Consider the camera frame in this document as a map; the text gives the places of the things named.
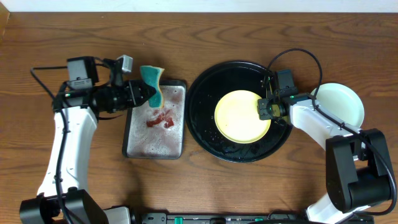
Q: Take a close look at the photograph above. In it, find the green scouring sponge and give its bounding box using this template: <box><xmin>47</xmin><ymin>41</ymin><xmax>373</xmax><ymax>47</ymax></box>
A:
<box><xmin>140</xmin><ymin>65</ymin><xmax>164</xmax><ymax>109</ymax></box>

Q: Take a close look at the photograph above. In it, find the yellow round plate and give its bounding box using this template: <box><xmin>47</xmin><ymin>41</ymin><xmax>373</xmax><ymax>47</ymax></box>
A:
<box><xmin>214</xmin><ymin>90</ymin><xmax>271</xmax><ymax>144</ymax></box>

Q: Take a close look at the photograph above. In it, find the light green plate with red stain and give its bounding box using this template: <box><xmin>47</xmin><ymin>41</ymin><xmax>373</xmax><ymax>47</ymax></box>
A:
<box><xmin>316</xmin><ymin>83</ymin><xmax>364</xmax><ymax>128</ymax></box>

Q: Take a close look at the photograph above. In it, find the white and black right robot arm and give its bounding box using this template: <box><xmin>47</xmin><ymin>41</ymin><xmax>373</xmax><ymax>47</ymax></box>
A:
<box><xmin>257</xmin><ymin>70</ymin><xmax>397</xmax><ymax>223</ymax></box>

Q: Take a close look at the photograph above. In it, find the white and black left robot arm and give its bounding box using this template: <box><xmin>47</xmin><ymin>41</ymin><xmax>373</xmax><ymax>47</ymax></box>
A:
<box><xmin>19</xmin><ymin>80</ymin><xmax>160</xmax><ymax>223</ymax></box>

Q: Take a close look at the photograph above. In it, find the black rectangular soapy water tray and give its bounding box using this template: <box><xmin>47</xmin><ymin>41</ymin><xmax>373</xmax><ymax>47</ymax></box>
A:
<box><xmin>122</xmin><ymin>80</ymin><xmax>186</xmax><ymax>159</ymax></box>

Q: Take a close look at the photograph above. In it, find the black round tray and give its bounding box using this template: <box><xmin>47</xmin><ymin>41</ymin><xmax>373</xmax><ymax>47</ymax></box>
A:
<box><xmin>185</xmin><ymin>61</ymin><xmax>293</xmax><ymax>162</ymax></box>

